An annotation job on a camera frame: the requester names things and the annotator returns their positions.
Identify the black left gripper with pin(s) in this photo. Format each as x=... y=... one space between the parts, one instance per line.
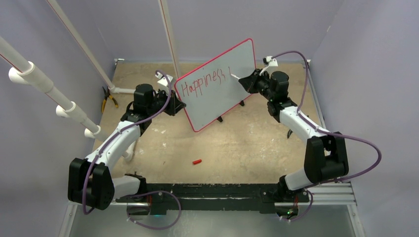
x=174 y=104

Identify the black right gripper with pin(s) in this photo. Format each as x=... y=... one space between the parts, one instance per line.
x=249 y=83

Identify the red framed whiteboard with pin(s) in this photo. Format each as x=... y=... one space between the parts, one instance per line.
x=209 y=91

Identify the red marker cap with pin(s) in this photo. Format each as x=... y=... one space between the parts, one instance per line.
x=196 y=161

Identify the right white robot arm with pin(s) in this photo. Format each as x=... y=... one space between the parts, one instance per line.
x=325 y=153

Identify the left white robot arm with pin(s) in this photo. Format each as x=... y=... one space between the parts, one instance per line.
x=90 y=181

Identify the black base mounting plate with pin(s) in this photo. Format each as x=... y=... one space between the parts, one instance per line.
x=213 y=197

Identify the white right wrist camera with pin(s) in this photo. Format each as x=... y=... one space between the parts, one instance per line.
x=269 y=61

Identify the yellow handled pliers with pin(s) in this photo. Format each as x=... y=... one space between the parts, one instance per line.
x=107 y=95

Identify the white pvc pipe frame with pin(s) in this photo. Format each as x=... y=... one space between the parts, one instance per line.
x=26 y=72

